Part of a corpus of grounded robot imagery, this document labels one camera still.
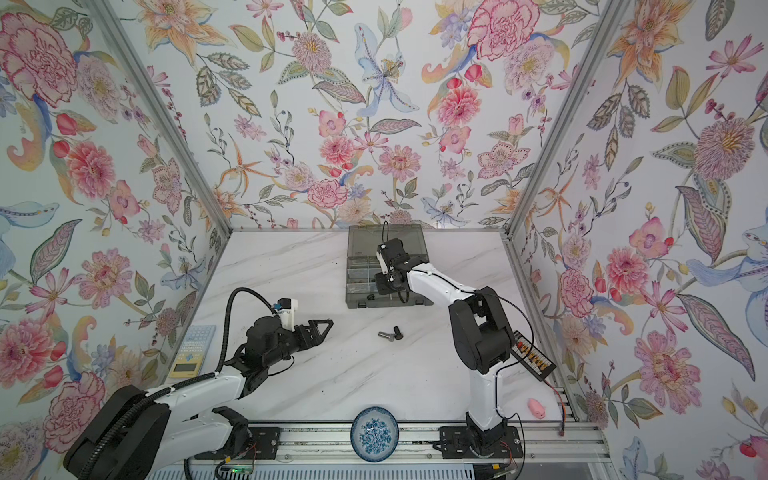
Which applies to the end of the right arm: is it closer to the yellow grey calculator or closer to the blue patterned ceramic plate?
the blue patterned ceramic plate

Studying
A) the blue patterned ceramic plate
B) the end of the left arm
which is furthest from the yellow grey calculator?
the blue patterned ceramic plate

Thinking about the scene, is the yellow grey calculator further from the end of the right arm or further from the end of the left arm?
the end of the right arm

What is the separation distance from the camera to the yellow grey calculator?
87cm

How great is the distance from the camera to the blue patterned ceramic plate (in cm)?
74

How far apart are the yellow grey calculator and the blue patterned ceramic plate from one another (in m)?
0.50
